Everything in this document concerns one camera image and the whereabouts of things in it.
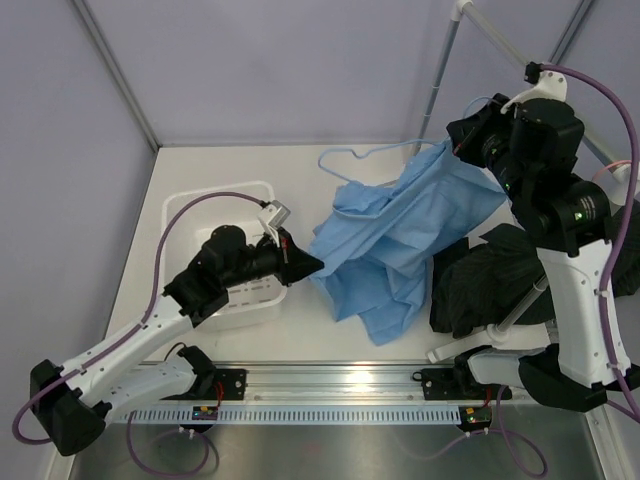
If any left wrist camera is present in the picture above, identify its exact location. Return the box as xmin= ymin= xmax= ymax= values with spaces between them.
xmin=258 ymin=200 xmax=291 ymax=242

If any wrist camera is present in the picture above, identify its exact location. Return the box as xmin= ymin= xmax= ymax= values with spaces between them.
xmin=500 ymin=62 xmax=568 ymax=114
xmin=258 ymin=200 xmax=291 ymax=242

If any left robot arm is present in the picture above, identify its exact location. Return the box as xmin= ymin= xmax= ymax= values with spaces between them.
xmin=29 ymin=225 xmax=324 ymax=456

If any purple cable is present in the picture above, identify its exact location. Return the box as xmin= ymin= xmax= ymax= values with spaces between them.
xmin=11 ymin=191 xmax=266 ymax=445
xmin=539 ymin=62 xmax=640 ymax=421

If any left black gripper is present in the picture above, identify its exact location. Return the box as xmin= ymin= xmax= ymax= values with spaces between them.
xmin=222 ymin=227 xmax=324 ymax=289

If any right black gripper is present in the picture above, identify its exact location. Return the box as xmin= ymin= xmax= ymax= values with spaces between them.
xmin=449 ymin=93 xmax=532 ymax=202

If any pink wire hanger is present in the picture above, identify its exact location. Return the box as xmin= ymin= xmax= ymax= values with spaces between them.
xmin=591 ymin=160 xmax=631 ymax=185

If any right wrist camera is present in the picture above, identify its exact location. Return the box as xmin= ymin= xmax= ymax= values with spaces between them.
xmin=500 ymin=62 xmax=568 ymax=114

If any white clothes rack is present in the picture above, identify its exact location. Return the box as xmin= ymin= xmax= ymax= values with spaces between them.
xmin=426 ymin=1 xmax=639 ymax=363

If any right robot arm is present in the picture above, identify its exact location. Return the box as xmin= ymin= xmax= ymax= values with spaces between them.
xmin=446 ymin=94 xmax=639 ymax=412

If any blue shirt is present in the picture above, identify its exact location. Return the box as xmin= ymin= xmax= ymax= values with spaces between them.
xmin=309 ymin=140 xmax=506 ymax=346

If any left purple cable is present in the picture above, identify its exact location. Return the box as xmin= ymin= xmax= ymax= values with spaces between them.
xmin=11 ymin=191 xmax=266 ymax=445

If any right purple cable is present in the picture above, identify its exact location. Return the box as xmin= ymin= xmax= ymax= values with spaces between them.
xmin=539 ymin=62 xmax=640 ymax=421

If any white plastic basket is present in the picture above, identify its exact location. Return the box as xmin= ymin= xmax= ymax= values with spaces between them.
xmin=159 ymin=180 xmax=286 ymax=333

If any aluminium mounting rail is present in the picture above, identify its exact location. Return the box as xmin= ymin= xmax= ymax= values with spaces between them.
xmin=66 ymin=362 xmax=609 ymax=407

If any black striped shirt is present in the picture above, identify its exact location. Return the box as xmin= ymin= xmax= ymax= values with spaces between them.
xmin=429 ymin=200 xmax=639 ymax=339

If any white slotted cable duct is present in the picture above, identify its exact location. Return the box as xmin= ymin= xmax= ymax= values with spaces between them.
xmin=114 ymin=404 xmax=462 ymax=426

